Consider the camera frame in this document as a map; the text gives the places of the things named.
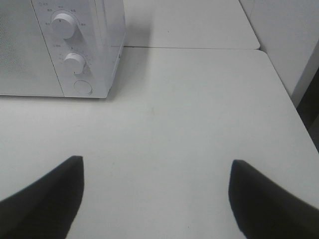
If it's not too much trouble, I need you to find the upper white power knob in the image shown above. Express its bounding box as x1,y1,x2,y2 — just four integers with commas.
51,12,77,39

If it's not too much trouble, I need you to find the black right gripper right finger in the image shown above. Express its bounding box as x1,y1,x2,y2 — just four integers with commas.
228,160,319,239

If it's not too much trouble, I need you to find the white microwave door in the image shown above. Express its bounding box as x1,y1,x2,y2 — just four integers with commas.
0,0,63,97

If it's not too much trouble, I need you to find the white timer knob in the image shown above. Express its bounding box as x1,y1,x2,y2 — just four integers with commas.
63,53,86,75

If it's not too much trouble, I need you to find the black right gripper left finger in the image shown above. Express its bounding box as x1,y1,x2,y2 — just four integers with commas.
0,156,84,239

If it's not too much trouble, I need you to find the round white door button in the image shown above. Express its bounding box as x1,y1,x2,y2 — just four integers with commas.
74,81,92,95

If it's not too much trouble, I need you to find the white microwave oven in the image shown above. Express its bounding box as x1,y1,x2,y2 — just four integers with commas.
0,0,126,99

